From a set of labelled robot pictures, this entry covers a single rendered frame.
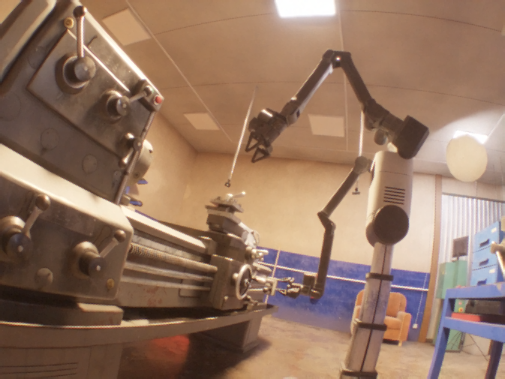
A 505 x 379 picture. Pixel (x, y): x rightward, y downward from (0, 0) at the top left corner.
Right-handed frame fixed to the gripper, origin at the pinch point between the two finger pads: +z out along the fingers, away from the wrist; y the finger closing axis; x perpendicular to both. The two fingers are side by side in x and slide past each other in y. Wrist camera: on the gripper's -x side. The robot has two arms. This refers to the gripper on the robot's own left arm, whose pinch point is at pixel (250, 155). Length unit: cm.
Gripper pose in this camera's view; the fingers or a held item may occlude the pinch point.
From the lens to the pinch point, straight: 110.7
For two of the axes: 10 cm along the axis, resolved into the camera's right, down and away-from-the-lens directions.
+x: 7.0, 5.9, -4.1
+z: -6.8, 7.3, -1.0
